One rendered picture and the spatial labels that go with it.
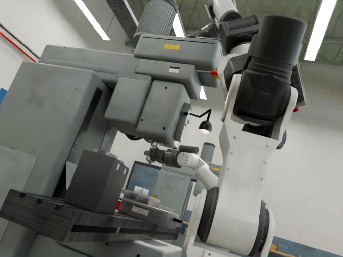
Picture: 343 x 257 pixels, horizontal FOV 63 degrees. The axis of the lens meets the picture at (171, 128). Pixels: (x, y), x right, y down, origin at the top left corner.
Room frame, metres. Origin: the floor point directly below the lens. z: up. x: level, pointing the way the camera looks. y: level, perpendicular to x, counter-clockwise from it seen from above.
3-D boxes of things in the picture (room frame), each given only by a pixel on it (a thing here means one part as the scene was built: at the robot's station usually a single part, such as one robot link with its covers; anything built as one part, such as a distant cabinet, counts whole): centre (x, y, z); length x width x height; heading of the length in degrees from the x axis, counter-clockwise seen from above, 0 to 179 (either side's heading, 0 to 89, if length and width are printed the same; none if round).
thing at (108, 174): (1.08, 0.19, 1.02); 0.22 x 0.12 x 0.20; 171
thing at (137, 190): (1.46, 0.05, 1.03); 0.06 x 0.05 x 0.06; 157
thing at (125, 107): (1.52, 0.24, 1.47); 0.24 x 0.19 x 0.26; 160
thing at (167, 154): (1.39, -0.02, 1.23); 0.13 x 0.12 x 0.10; 142
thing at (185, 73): (1.47, 0.09, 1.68); 0.34 x 0.24 x 0.10; 70
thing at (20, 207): (1.40, 0.07, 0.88); 1.24 x 0.23 x 0.08; 160
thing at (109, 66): (1.62, 0.52, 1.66); 0.80 x 0.23 x 0.20; 70
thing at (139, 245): (1.45, 0.06, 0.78); 0.50 x 0.35 x 0.12; 70
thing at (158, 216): (1.45, 0.02, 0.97); 0.35 x 0.15 x 0.11; 67
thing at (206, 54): (1.46, 0.07, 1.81); 0.47 x 0.26 x 0.16; 70
